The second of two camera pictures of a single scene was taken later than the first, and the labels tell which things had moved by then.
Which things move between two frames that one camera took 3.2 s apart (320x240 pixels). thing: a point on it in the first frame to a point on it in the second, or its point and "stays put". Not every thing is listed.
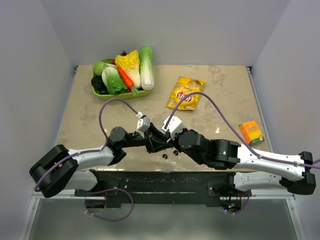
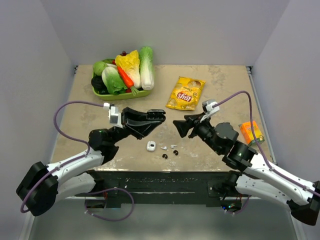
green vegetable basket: [119, 96] stays put
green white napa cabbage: [146, 68] stays put
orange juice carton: [252, 133] stays put
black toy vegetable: [98, 85] stays put
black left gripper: [154, 140] to [138, 124]
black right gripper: [174, 141] to [183, 126]
